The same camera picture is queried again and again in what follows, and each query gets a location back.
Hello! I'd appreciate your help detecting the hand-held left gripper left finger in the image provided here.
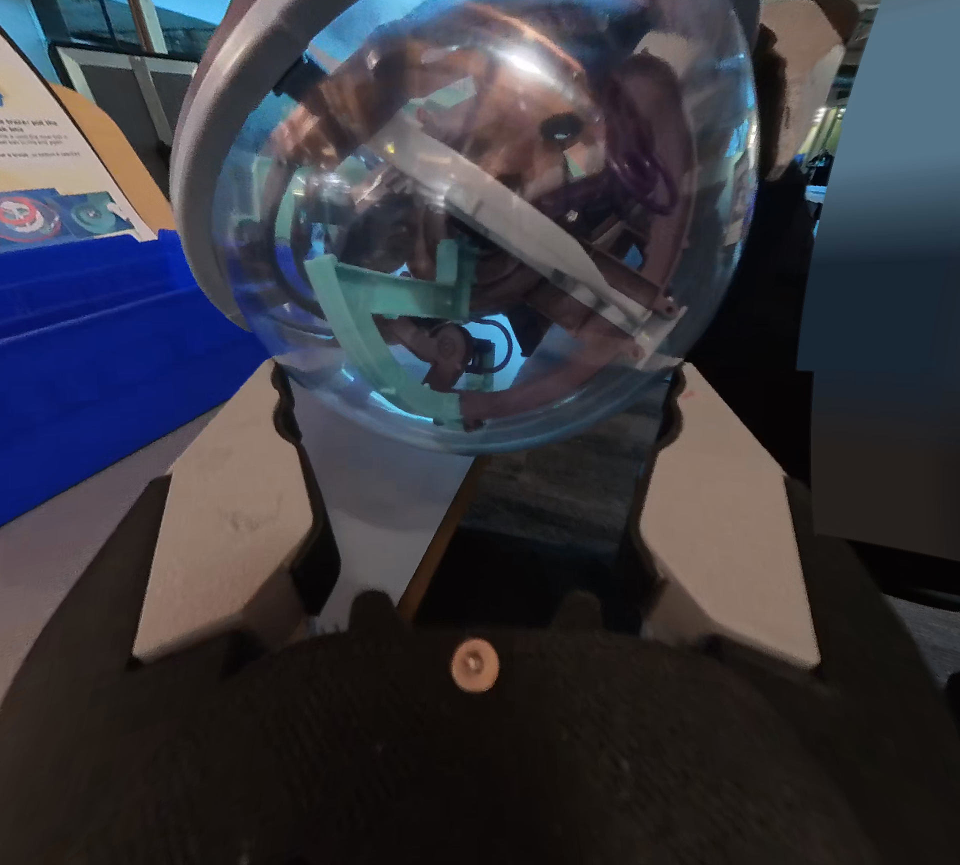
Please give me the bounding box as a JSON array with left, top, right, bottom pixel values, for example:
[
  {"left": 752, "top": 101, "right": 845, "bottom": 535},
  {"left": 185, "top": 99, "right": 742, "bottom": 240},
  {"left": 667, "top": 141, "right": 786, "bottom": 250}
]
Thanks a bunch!
[{"left": 131, "top": 362, "right": 344, "bottom": 661}]

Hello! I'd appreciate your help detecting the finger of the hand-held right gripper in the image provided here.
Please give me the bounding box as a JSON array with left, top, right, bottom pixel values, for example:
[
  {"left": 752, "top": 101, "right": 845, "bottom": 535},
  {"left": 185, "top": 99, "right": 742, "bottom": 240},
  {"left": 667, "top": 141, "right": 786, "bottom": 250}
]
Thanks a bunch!
[{"left": 757, "top": 0, "right": 858, "bottom": 163}]

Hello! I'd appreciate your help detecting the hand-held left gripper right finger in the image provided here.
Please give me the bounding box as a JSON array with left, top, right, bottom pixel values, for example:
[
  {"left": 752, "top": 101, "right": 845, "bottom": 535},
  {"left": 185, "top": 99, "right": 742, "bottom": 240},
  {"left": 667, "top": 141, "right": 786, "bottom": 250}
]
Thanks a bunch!
[{"left": 636, "top": 362, "right": 824, "bottom": 673}]

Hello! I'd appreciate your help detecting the clear maze ball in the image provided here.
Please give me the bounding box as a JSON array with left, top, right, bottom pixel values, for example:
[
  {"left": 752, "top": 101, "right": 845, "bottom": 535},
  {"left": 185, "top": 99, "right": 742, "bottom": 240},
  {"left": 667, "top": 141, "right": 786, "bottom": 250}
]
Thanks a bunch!
[{"left": 168, "top": 0, "right": 766, "bottom": 459}]

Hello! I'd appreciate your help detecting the blue plastic bin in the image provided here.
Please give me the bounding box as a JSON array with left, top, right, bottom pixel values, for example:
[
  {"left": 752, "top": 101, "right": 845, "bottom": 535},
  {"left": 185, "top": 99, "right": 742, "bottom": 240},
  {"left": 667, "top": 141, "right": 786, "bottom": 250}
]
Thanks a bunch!
[{"left": 0, "top": 229, "right": 273, "bottom": 530}]

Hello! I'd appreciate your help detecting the printed instruction sheet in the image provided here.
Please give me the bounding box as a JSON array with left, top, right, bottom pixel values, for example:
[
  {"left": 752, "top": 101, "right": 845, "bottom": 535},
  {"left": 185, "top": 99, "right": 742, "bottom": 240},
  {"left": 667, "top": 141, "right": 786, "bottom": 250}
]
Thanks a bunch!
[{"left": 0, "top": 28, "right": 160, "bottom": 253}]

